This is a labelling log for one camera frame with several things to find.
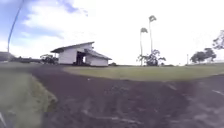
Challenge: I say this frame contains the wide grass lawn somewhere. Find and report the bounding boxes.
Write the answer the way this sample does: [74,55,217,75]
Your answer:
[63,63,224,82]

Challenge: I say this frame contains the dark asphalt path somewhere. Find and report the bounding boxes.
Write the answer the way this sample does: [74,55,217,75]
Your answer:
[13,64,224,128]

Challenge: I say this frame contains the bushy dark tree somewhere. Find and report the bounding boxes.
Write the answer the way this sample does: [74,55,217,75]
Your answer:
[136,49,167,67]

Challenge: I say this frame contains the white building with dark roof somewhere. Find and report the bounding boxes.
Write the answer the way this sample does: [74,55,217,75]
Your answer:
[50,41,113,67]

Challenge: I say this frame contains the taller slim palm tree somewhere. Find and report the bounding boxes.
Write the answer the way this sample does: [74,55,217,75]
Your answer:
[148,14,158,56]

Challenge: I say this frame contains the dark bush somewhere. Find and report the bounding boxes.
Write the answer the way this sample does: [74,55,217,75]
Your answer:
[39,53,59,65]

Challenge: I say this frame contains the clump of dark trees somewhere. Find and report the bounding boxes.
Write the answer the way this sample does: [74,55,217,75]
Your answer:
[189,47,218,64]

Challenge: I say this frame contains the grass verge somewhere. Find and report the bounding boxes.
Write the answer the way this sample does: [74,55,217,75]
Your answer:
[0,63,58,128]

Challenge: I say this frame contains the tall leaning palm tree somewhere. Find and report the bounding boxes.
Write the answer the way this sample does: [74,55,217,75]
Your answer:
[6,0,26,54]

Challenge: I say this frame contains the low rounded tree clump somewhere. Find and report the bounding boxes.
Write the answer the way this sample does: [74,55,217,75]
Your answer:
[0,51,16,62]

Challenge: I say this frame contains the large leafy tree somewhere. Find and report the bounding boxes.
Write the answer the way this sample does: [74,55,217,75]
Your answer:
[212,29,224,51]

